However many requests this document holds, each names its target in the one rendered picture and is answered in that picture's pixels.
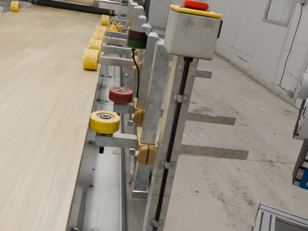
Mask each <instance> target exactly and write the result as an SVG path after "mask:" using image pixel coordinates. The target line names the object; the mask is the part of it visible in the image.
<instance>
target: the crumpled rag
mask: <svg viewBox="0 0 308 231"><path fill-rule="evenodd" d="M193 111H194V113H199V114H201V115H209V116H214V117H216V116H217V114H216V113H215V111H214V109H212V108H210V107H206V106H205V107H202V106H201V107H199V108H197V109H194V110H193Z"/></svg>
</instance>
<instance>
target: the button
mask: <svg viewBox="0 0 308 231"><path fill-rule="evenodd" d="M183 5H184V7H188V8H193V9H199V10H205V11H206V10H207V9H209V5H208V4H207V3H202V2H197V1H191V0H185V1H184V2H183Z"/></svg>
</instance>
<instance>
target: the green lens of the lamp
mask: <svg viewBox="0 0 308 231"><path fill-rule="evenodd" d="M126 45H127V46H129V47H133V48H138V49H145V47H146V41H136V40H132V39H128V38H127V42H126Z"/></svg>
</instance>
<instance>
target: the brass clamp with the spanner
mask: <svg viewBox="0 0 308 231"><path fill-rule="evenodd" d="M133 105H134V107H133V113H132V120H133V122H135V123H136V124H137V125H141V126H142V125H143V119H144V113H145V109H142V108H137V98H133Z"/></svg>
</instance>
